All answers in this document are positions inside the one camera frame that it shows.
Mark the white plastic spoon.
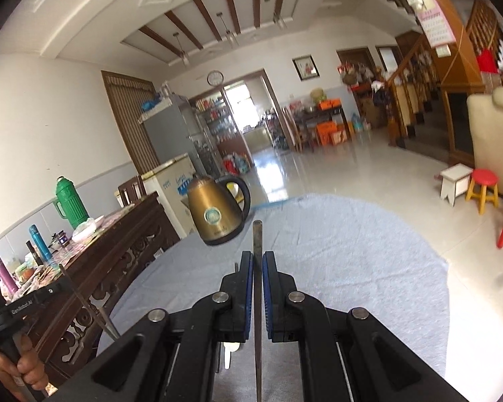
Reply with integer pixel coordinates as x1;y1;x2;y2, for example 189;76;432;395
223;340;239;371

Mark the white step stool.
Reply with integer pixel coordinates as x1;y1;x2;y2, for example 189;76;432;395
438;163;474;207

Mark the red and yellow stool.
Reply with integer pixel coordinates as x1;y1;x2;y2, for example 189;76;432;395
465;169;500;215

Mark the glass display cabinet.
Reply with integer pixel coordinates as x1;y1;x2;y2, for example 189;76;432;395
195;96;231;164

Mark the wooden chair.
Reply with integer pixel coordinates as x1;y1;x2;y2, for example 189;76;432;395
118;175;147;209

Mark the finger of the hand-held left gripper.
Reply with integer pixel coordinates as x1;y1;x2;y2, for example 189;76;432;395
31;276;74;308

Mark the green thermos flask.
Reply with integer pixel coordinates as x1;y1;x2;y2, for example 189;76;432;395
55;176;91;231

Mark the blue bottle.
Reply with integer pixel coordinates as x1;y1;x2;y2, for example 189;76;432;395
29;225;53;265

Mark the large orange box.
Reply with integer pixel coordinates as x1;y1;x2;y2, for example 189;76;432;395
316;121;348;147

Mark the red bag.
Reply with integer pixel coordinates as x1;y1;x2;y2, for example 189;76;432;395
476;48;499;74

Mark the wooden staircase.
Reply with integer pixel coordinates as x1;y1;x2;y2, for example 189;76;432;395
388;33;479;168

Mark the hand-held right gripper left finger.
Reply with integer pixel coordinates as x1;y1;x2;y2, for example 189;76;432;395
46;250;256;402

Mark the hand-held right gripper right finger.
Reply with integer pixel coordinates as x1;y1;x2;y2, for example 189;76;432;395
262;250;466;402

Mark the wooden dining table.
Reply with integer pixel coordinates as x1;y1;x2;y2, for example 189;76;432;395
293;107;353;151

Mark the pink wall calendar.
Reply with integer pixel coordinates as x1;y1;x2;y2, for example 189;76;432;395
400;0;455;48

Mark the white plastic bag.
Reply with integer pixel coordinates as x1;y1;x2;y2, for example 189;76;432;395
71;215;105;244

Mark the pendant lamp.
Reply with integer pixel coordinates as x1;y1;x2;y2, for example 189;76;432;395
174;32;189;68
272;0;286;30
217;12;237;47

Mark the carved wooden sideboard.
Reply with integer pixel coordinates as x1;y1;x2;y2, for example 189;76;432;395
21;193;181;390

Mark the cream chair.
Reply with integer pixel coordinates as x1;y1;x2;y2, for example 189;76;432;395
466;86;503;199

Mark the brown wooden door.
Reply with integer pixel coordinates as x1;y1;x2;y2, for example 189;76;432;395
101;70;160;174

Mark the white chest freezer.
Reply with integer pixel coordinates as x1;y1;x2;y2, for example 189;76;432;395
140;153;198;237

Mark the framed wall picture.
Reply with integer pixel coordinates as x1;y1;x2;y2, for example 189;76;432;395
292;54;320;81

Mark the pink bottle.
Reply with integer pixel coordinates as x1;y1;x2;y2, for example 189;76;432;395
0;255;19;294

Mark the gold electric kettle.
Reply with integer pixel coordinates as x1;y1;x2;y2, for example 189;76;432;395
186;175;252;247

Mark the person's left hand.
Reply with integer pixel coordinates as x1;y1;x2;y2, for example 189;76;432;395
0;334;50;402

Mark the grey refrigerator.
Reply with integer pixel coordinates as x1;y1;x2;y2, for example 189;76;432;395
140;94;208;177

